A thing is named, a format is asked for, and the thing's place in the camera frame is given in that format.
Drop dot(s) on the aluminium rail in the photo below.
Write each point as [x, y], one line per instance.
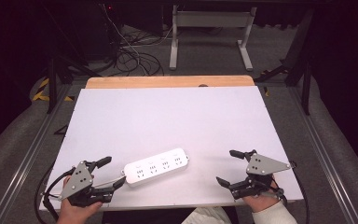
[28, 155]
[320, 152]

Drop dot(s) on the black metal stand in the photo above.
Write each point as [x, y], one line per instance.
[298, 59]
[52, 84]

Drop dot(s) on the yellow and black floor tape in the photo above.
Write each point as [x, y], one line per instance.
[42, 93]

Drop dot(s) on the person's right hand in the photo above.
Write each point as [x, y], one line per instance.
[261, 202]

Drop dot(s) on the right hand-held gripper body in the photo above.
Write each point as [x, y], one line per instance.
[262, 165]

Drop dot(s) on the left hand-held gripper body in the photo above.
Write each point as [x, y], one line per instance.
[80, 182]

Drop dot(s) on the person's left hand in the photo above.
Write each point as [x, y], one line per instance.
[73, 213]

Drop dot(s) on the white power strip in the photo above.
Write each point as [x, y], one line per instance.
[157, 166]

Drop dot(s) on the white metal stand frame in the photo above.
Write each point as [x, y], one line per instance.
[211, 19]

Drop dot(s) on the person's lap in white clothing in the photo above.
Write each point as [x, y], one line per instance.
[206, 216]

